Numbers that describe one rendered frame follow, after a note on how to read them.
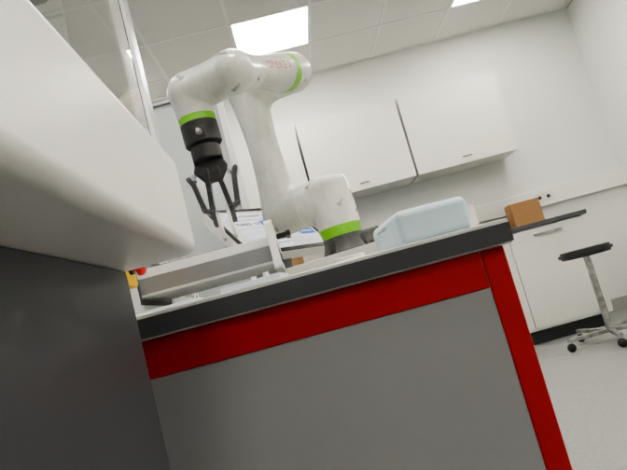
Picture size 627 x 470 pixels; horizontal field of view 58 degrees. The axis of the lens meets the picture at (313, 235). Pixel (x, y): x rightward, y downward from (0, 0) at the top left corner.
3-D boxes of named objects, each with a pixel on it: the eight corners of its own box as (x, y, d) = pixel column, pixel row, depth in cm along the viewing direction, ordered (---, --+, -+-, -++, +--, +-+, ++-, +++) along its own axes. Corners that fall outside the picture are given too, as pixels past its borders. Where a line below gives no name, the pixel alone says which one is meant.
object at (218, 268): (279, 270, 151) (273, 248, 152) (273, 263, 126) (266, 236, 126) (132, 310, 149) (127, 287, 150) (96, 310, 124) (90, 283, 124)
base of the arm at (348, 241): (400, 241, 178) (394, 223, 179) (413, 234, 164) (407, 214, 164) (321, 265, 174) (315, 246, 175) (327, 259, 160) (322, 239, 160)
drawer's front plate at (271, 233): (286, 274, 153) (276, 235, 154) (283, 267, 124) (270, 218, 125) (281, 276, 152) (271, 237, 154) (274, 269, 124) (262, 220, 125)
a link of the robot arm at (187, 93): (180, 87, 149) (152, 76, 139) (218, 67, 144) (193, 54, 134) (193, 136, 147) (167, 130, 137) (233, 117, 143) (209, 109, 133)
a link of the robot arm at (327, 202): (324, 244, 178) (306, 188, 180) (369, 228, 172) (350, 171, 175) (307, 246, 166) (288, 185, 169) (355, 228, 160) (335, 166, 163)
